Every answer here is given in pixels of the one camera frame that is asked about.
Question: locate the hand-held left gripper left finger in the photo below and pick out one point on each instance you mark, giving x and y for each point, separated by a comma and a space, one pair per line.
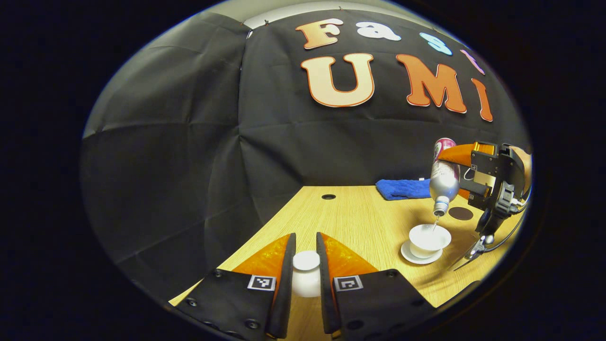
288, 293

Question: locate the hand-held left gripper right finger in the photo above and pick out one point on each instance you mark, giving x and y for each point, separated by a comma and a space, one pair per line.
325, 293

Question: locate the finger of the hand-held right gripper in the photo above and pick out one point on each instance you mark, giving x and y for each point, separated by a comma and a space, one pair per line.
483, 158
478, 188

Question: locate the dark brown round coaster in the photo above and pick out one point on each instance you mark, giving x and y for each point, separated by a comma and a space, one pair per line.
460, 213

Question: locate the silver water bottle pink label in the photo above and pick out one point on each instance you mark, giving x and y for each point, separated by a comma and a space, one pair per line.
445, 182

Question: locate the blue towel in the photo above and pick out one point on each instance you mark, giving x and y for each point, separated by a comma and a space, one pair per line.
402, 188

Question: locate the white saucer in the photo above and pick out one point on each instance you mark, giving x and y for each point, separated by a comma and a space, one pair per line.
412, 257

